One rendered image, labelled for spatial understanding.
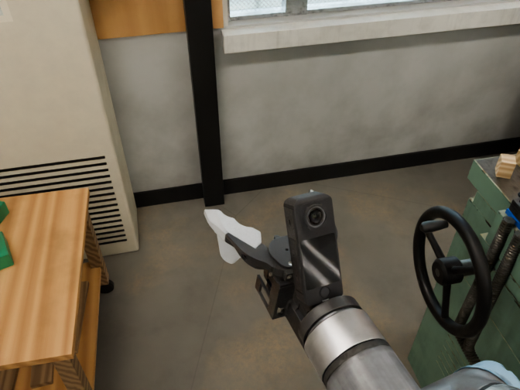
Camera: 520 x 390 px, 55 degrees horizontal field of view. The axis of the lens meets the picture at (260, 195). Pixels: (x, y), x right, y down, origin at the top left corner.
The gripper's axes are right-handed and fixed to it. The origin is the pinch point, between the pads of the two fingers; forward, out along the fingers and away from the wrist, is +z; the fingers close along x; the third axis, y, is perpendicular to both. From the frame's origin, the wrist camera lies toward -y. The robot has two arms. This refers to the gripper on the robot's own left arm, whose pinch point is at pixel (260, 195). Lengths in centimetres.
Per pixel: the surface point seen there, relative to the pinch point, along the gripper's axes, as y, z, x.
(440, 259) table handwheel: 33, 6, 50
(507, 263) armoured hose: 26, -4, 56
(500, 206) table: 27, 11, 71
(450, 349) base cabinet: 81, 6, 76
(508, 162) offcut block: 19, 17, 74
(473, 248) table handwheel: 23, -1, 48
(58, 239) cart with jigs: 75, 78, -25
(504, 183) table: 24, 15, 74
